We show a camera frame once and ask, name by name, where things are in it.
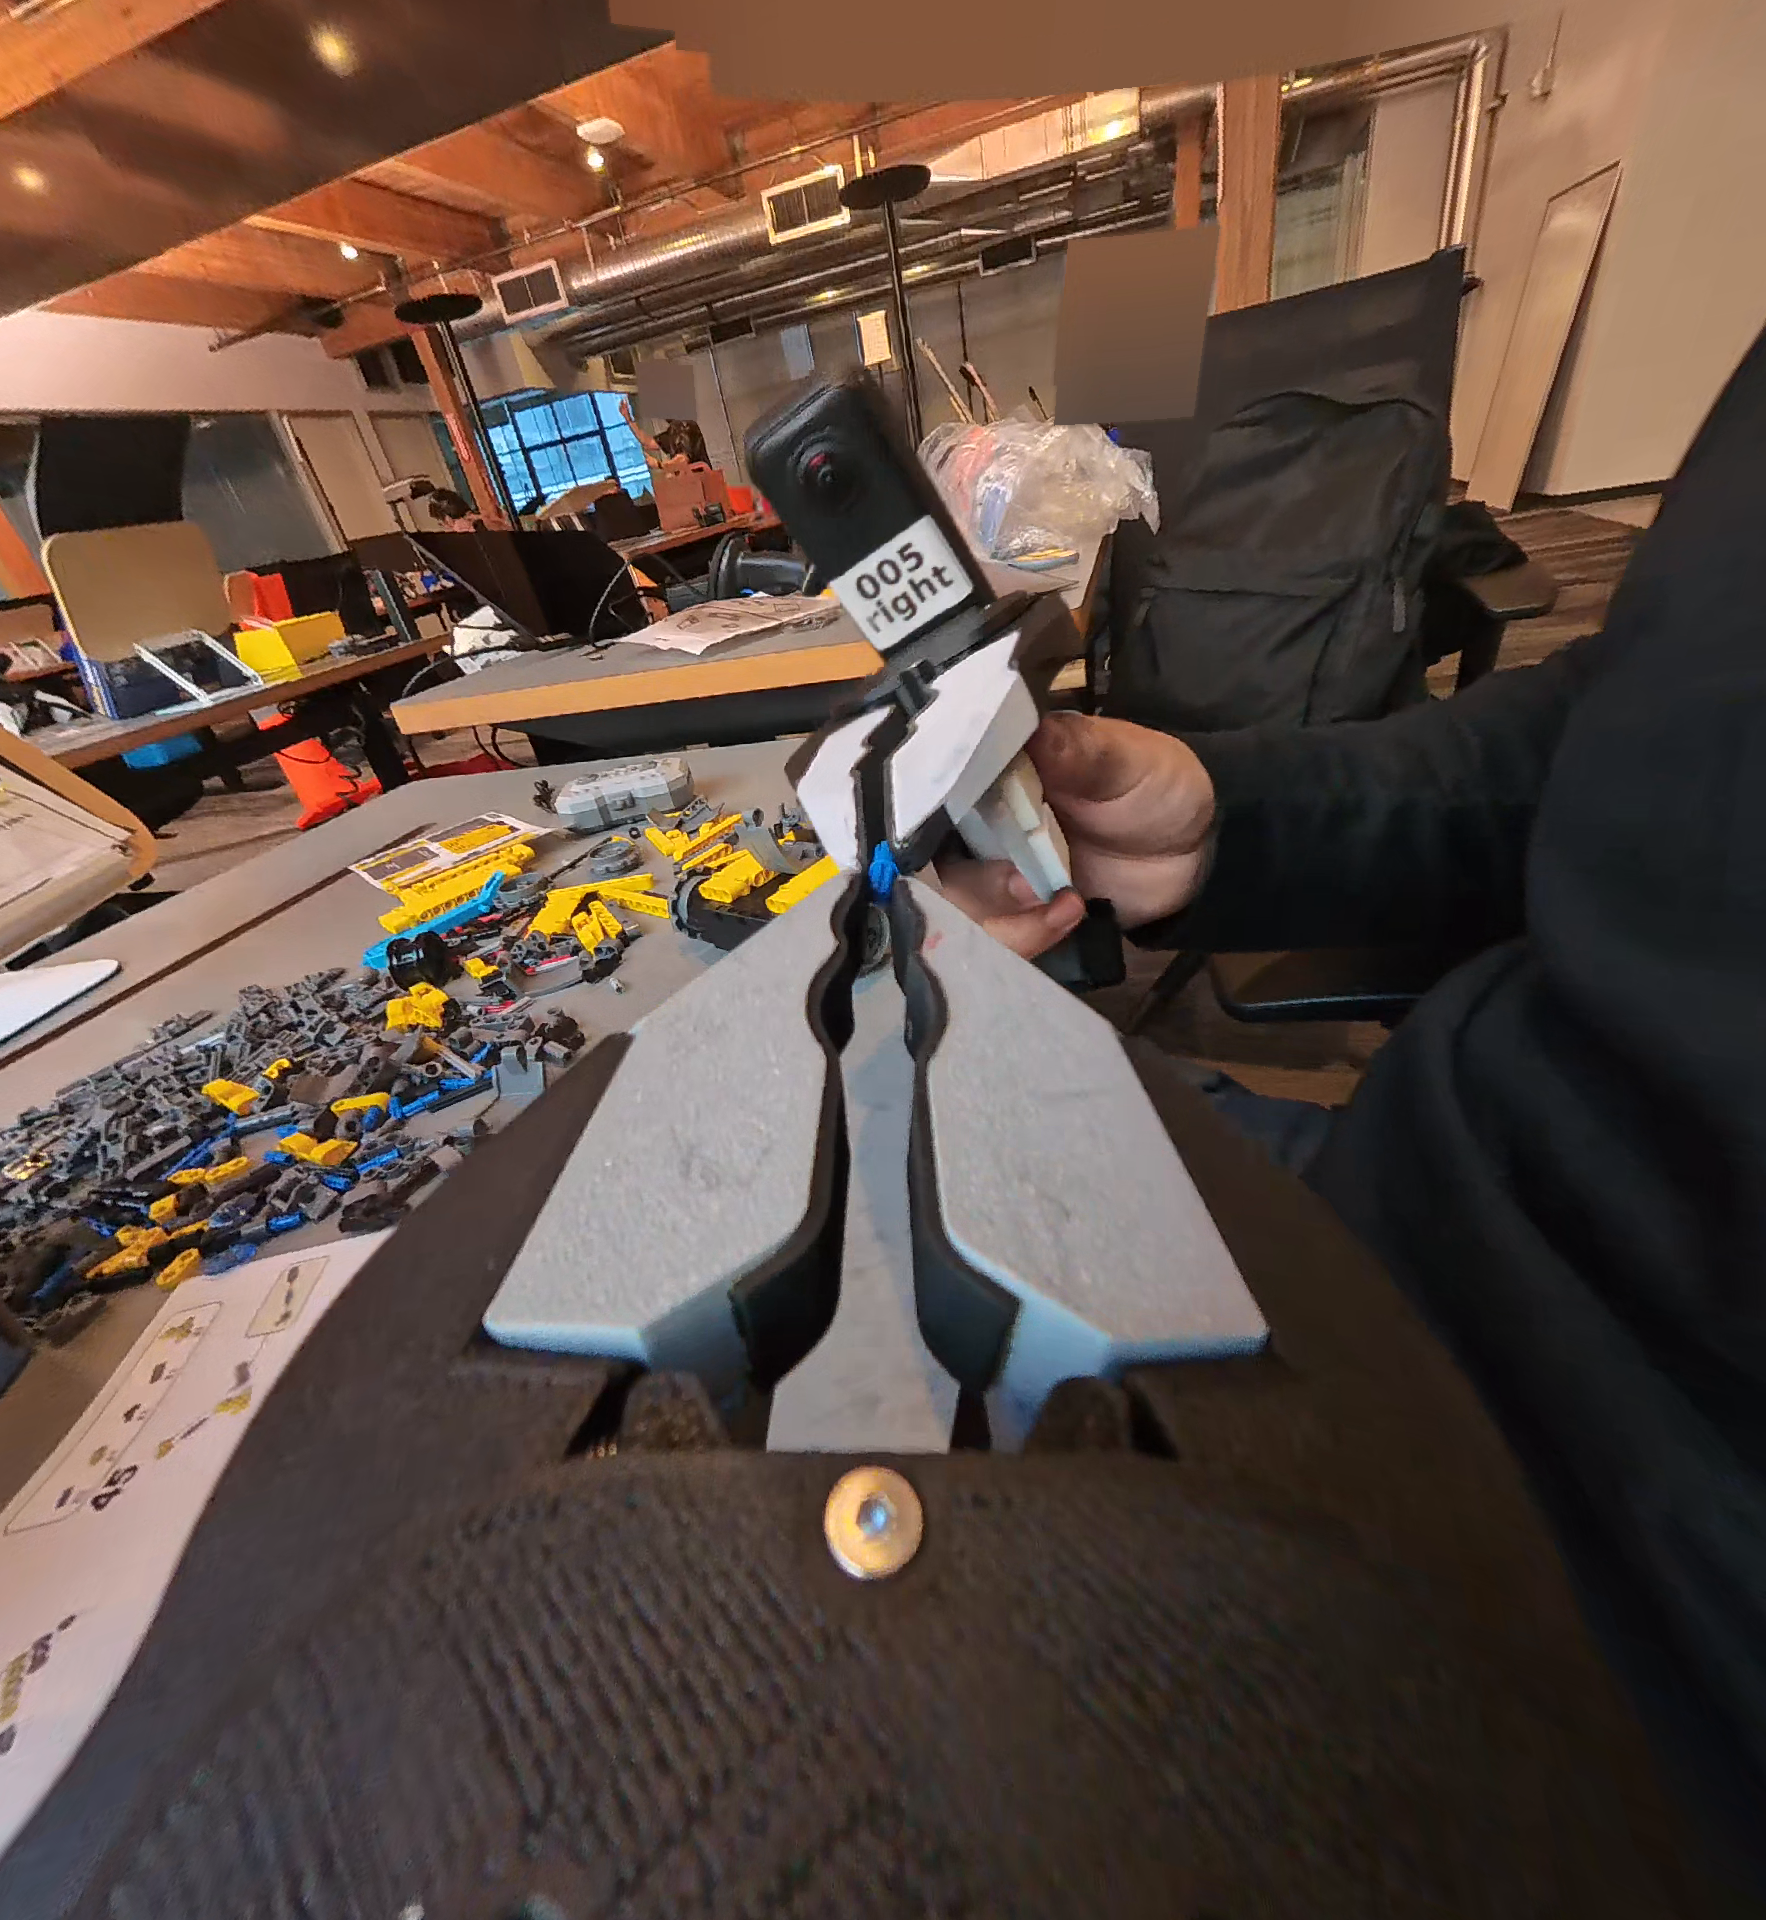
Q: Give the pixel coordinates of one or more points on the person's right hand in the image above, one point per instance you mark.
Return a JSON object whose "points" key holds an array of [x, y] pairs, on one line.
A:
{"points": [[1137, 825]]}

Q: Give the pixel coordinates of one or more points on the clear plastic bag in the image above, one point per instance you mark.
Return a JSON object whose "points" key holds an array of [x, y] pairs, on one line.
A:
{"points": [[1040, 481]]}

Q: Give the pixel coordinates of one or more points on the yellow box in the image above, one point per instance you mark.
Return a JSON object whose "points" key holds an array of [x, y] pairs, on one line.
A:
{"points": [[291, 637]]}

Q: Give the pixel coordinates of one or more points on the light blue toy tool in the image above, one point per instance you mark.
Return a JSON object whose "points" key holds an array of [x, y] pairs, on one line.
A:
{"points": [[425, 930]]}

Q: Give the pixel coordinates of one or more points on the open instruction booklet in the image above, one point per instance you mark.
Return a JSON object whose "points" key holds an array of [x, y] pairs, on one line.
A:
{"points": [[101, 1425]]}

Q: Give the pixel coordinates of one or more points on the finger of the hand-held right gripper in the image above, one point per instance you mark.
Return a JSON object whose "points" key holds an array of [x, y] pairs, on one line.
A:
{"points": [[830, 797], [965, 736]]}

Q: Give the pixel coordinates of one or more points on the white leaning board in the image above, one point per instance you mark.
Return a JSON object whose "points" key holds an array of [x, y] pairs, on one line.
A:
{"points": [[1542, 331]]}

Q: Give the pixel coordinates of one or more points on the black backpack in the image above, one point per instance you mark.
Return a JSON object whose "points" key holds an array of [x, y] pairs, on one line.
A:
{"points": [[1274, 571]]}

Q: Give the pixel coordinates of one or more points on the grey toy battery box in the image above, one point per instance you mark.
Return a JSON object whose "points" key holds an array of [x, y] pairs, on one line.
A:
{"points": [[621, 797]]}

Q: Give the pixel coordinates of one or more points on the yellow black toy vehicle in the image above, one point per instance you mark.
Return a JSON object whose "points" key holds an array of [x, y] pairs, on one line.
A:
{"points": [[732, 901]]}

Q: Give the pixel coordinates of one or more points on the pile of toy parts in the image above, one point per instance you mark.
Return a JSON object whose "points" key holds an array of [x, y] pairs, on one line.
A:
{"points": [[222, 1125]]}

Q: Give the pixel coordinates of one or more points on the black folded panel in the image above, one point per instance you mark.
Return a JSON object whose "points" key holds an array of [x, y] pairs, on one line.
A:
{"points": [[522, 579]]}

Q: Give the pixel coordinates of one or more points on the long wooden work table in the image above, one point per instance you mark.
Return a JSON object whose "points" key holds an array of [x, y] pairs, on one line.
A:
{"points": [[222, 698]]}

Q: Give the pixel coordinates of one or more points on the black floor lamp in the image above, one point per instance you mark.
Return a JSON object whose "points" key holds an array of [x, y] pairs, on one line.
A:
{"points": [[898, 272], [447, 392]]}

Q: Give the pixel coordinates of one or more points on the white printed paper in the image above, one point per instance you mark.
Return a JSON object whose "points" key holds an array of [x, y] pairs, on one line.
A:
{"points": [[732, 623]]}

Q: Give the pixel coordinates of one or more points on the white flat stand base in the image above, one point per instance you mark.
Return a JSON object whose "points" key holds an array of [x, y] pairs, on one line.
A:
{"points": [[6, 1014]]}

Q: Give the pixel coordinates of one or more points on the blue toy pin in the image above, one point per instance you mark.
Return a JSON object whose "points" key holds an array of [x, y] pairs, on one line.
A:
{"points": [[884, 867]]}

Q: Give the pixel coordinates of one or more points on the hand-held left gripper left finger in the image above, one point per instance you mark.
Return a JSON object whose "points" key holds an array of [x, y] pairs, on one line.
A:
{"points": [[674, 1170]]}

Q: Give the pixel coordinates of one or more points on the yellow sticker sheet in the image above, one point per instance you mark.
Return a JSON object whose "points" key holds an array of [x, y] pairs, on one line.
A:
{"points": [[434, 856]]}

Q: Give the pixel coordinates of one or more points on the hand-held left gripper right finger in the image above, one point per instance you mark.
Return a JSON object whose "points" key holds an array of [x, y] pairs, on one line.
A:
{"points": [[1093, 1170]]}

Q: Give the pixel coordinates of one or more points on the orange object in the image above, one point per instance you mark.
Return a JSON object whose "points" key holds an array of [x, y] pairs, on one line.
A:
{"points": [[320, 773]]}

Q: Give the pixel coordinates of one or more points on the person's right forearm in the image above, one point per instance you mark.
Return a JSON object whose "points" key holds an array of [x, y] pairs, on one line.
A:
{"points": [[1393, 811]]}

